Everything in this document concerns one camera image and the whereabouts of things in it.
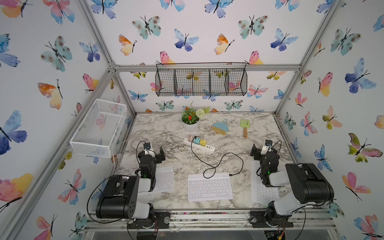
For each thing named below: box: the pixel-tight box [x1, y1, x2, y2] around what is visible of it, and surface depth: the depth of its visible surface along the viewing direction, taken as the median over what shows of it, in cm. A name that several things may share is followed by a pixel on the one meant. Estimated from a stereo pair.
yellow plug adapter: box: [199, 138, 207, 147], surface depth 98 cm
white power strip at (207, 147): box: [183, 137, 216, 153], surface depth 101 cm
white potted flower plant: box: [181, 101, 211, 134], surface depth 101 cm
